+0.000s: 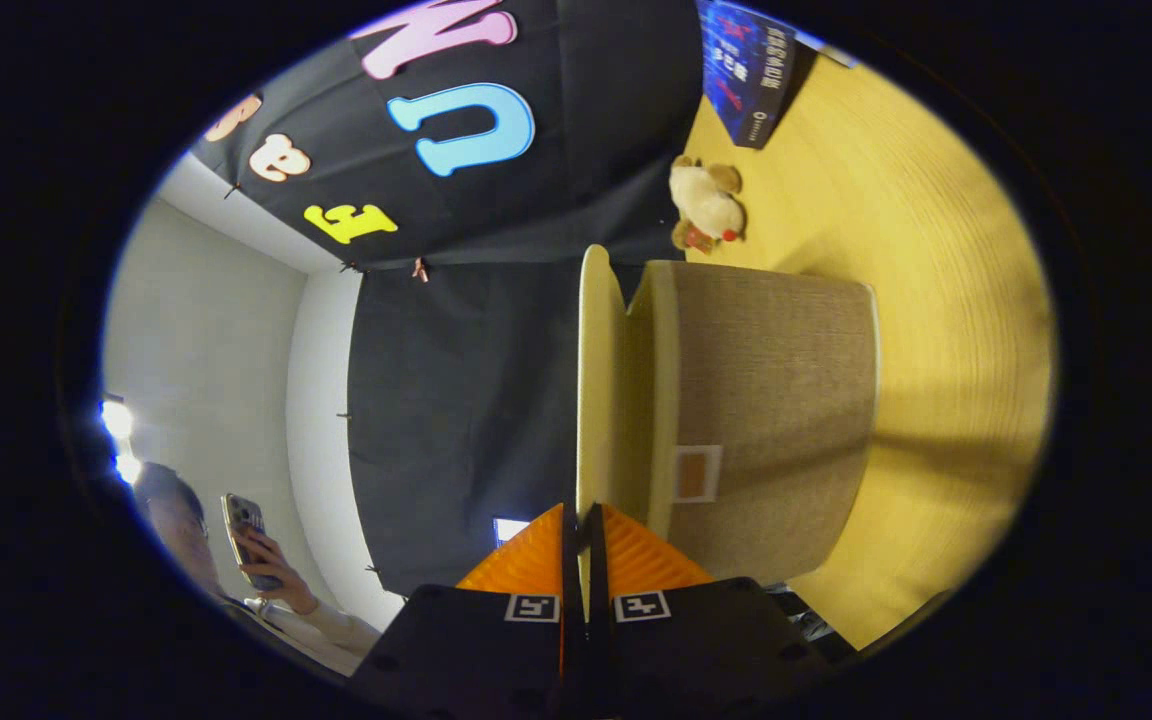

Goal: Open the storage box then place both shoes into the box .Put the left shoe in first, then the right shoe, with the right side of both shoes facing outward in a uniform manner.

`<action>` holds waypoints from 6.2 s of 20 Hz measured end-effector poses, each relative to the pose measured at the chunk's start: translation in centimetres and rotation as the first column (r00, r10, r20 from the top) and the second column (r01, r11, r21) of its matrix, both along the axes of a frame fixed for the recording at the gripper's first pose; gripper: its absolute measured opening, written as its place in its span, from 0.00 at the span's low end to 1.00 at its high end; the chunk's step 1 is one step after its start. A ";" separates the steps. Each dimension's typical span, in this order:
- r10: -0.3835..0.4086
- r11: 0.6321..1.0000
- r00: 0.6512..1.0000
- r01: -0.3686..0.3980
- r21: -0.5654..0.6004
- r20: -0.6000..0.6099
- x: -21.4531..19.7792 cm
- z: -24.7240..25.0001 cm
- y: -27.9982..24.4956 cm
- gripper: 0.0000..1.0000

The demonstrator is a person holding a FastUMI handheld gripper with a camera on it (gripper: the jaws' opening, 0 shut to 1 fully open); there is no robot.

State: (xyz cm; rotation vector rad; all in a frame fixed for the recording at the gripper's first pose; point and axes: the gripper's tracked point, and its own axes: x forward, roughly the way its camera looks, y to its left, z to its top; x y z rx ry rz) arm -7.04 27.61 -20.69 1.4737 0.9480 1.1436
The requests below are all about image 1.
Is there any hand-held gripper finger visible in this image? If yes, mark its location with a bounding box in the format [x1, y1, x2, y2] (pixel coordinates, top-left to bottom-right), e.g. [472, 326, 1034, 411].
[351, 503, 585, 720]
[586, 503, 837, 720]

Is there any beige fabric storage box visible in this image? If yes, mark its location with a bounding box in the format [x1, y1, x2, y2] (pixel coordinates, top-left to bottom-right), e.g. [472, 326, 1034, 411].
[576, 244, 880, 587]

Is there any beige plush dog toy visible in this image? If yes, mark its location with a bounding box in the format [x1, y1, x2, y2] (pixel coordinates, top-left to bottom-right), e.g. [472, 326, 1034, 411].
[669, 155, 747, 254]

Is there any dark blue book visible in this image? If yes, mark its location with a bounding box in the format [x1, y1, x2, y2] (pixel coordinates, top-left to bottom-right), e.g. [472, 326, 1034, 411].
[701, 0, 799, 150]

